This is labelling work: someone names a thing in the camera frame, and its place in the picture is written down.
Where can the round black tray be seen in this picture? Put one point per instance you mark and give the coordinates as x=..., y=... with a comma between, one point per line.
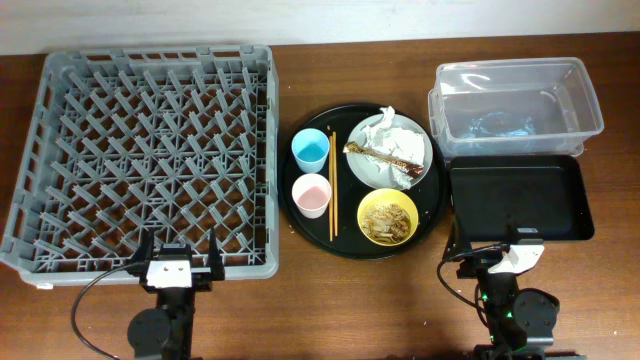
x=430, y=195

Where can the yellow bowl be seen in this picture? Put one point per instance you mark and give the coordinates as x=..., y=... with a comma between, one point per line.
x=387, y=195

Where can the blue plastic cup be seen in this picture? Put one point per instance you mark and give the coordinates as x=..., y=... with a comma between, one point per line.
x=310, y=148

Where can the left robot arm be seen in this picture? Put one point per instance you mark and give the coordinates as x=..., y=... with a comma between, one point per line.
x=165, y=331

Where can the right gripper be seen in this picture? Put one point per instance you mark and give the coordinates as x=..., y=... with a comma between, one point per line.
x=496, y=263

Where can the grey plate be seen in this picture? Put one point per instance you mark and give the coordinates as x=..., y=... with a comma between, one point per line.
x=360, y=165

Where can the black rectangular tray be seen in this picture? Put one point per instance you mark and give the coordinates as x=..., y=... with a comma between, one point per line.
x=508, y=198

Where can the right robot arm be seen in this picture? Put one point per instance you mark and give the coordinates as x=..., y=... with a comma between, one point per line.
x=520, y=321

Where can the brown coffee sachet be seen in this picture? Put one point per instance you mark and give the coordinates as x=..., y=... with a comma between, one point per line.
x=411, y=169

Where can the pink plastic cup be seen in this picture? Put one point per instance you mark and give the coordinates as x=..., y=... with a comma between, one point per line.
x=311, y=194

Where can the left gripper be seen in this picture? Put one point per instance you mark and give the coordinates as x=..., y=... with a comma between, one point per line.
x=202, y=280

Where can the food scraps and rice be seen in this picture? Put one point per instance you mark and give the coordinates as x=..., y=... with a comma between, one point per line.
x=386, y=224

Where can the clear plastic bin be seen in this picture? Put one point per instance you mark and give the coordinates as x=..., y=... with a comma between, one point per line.
x=513, y=106

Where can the grey dishwasher rack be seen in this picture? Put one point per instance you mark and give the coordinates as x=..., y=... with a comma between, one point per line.
x=179, y=142

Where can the white napkin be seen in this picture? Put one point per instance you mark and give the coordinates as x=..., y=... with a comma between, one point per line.
x=400, y=142

